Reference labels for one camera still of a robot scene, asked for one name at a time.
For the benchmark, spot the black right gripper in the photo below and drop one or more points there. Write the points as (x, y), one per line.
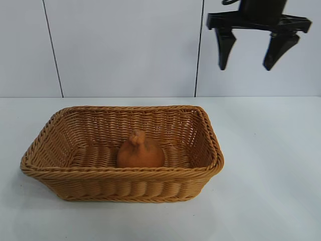
(260, 12)

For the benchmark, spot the orange fruit with knob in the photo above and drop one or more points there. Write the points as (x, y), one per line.
(140, 155)

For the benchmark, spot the woven wicker basket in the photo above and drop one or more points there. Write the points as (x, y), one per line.
(125, 183)

